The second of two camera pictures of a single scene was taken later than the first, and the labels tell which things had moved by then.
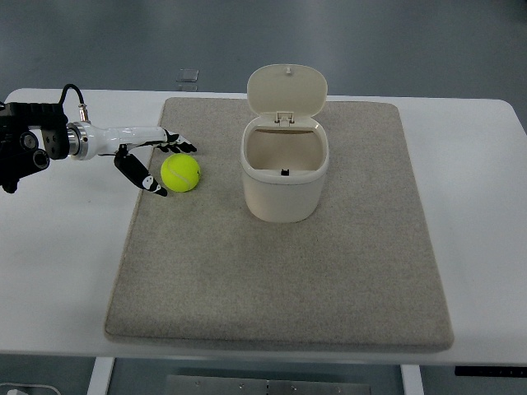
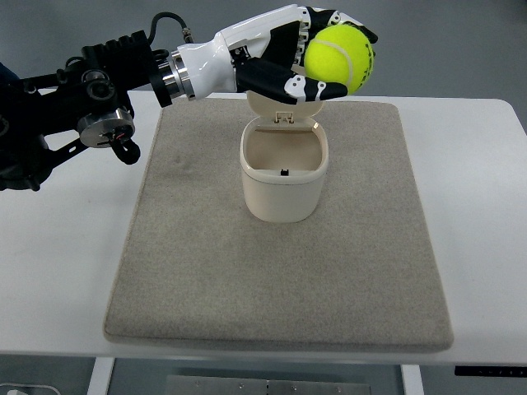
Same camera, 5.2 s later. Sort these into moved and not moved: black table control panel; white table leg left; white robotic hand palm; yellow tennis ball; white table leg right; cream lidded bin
Moved: white robotic hand palm; yellow tennis ball
Not moved: cream lidded bin; white table leg left; white table leg right; black table control panel
